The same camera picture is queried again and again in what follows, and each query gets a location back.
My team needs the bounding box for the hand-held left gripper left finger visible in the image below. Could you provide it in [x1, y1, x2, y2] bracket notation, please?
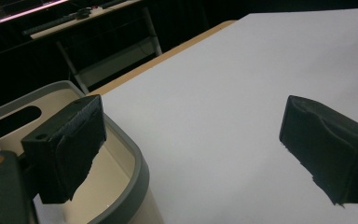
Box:
[21, 94, 107, 204]

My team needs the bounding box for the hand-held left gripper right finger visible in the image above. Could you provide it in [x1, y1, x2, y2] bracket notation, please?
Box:
[279, 94, 358, 206]

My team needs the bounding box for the beige storage basket grey rim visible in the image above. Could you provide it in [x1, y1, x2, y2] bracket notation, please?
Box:
[0, 79, 164, 224]

